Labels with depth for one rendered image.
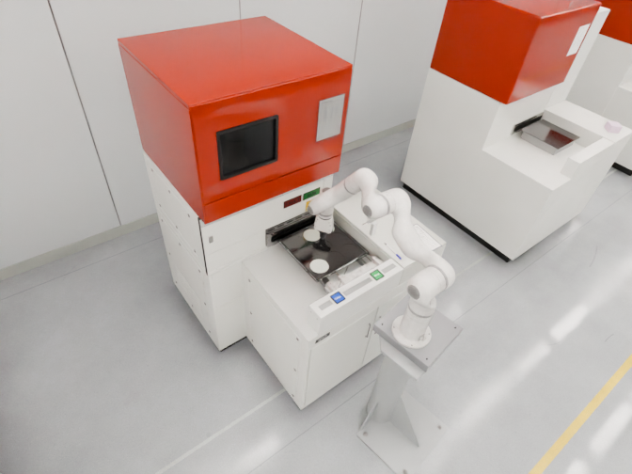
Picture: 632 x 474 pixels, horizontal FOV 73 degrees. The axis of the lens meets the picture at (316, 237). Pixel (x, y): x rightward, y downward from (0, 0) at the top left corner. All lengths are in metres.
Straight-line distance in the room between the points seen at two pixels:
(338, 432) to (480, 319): 1.41
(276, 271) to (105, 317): 1.47
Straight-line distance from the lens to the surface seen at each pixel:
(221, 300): 2.57
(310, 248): 2.39
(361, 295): 2.14
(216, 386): 2.94
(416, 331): 2.07
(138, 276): 3.58
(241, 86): 1.84
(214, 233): 2.19
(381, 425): 2.86
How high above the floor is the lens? 2.59
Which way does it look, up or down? 44 degrees down
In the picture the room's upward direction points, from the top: 6 degrees clockwise
